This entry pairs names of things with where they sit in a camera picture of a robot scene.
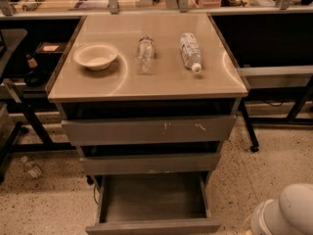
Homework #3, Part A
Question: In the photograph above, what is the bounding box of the grey bottom drawer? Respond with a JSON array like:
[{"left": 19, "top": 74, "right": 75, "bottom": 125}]
[{"left": 86, "top": 172, "right": 220, "bottom": 235}]

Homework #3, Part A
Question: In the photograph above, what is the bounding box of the grey drawer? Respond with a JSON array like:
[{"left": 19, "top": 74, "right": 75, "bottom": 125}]
[
  {"left": 79, "top": 142, "right": 220, "bottom": 175},
  {"left": 60, "top": 100, "right": 238, "bottom": 146},
  {"left": 86, "top": 172, "right": 220, "bottom": 235}
]

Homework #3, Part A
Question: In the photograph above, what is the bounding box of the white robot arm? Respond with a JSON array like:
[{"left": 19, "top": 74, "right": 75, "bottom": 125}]
[{"left": 250, "top": 183, "right": 313, "bottom": 235}]

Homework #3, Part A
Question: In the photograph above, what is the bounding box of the grey drawer cabinet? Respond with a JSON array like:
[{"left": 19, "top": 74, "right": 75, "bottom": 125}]
[{"left": 44, "top": 12, "right": 251, "bottom": 201}]

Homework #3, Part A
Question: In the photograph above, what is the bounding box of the grey top drawer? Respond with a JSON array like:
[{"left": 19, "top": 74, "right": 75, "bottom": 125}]
[{"left": 60, "top": 100, "right": 238, "bottom": 146}]

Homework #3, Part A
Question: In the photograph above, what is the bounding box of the grey middle drawer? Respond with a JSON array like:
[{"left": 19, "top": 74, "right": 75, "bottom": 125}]
[{"left": 79, "top": 142, "right": 220, "bottom": 175}]

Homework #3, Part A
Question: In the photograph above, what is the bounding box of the clear empty plastic bottle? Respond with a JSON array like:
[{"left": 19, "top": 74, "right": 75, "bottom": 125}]
[{"left": 135, "top": 34, "right": 156, "bottom": 74}]

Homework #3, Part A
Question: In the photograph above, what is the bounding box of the labelled white-cap plastic bottle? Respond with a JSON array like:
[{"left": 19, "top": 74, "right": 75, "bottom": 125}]
[{"left": 180, "top": 32, "right": 202, "bottom": 74}]

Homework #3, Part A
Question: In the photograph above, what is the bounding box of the white paper bowl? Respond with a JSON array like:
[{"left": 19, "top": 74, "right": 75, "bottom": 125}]
[{"left": 73, "top": 43, "right": 118, "bottom": 71}]

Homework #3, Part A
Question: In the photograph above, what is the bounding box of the black desk left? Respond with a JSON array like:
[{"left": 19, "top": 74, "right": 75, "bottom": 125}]
[{"left": 0, "top": 27, "right": 76, "bottom": 183}]

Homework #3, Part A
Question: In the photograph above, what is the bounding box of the plastic bottle on floor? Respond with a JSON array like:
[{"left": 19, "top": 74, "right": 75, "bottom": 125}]
[{"left": 21, "top": 156, "right": 42, "bottom": 178}]

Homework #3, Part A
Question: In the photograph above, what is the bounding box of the black table frame right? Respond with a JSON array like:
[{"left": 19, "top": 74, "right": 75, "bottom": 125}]
[{"left": 238, "top": 66, "right": 313, "bottom": 152}]

